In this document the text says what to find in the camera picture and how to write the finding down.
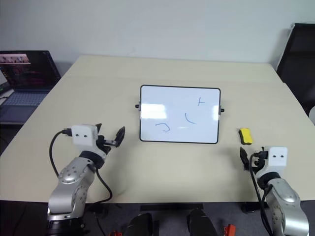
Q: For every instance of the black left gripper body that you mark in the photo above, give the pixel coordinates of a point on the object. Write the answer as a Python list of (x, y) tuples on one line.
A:
[(104, 145)]

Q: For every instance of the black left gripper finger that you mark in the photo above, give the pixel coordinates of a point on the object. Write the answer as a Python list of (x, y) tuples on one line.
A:
[(120, 136), (99, 127)]

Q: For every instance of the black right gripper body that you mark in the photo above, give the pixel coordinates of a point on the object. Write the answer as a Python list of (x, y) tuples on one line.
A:
[(259, 158)]

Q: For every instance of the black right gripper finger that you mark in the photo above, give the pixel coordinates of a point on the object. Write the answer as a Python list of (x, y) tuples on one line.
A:
[(244, 158)]

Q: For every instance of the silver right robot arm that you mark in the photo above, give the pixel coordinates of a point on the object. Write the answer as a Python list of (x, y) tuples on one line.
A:
[(285, 204)]

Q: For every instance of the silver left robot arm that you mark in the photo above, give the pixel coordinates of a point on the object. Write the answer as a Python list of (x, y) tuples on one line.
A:
[(71, 177)]

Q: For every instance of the yellow whiteboard eraser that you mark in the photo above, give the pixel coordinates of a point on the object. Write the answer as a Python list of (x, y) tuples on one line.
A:
[(246, 135)]

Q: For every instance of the small black-framed whiteboard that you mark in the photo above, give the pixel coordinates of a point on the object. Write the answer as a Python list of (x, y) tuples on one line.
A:
[(177, 110)]

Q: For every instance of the orange-red clamp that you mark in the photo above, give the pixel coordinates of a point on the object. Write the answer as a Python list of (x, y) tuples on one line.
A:
[(229, 226), (116, 233)]

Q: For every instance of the dark rounded shape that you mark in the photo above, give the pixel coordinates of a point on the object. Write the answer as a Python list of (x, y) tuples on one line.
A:
[(141, 225), (200, 222)]

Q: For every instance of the open blue laptop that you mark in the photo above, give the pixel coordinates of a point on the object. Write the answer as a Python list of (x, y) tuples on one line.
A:
[(27, 73)]

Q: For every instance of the black chair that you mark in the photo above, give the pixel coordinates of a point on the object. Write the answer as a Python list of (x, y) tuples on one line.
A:
[(299, 64)]

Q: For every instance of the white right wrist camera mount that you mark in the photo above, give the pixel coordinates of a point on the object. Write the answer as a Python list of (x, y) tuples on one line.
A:
[(276, 158)]

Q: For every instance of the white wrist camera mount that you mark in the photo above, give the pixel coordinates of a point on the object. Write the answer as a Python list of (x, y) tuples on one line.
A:
[(276, 158), (83, 140)]

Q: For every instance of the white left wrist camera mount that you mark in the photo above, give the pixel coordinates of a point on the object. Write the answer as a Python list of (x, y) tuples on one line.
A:
[(83, 140)]

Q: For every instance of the black table bracket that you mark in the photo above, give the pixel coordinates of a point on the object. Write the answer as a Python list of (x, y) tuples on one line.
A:
[(249, 207)]

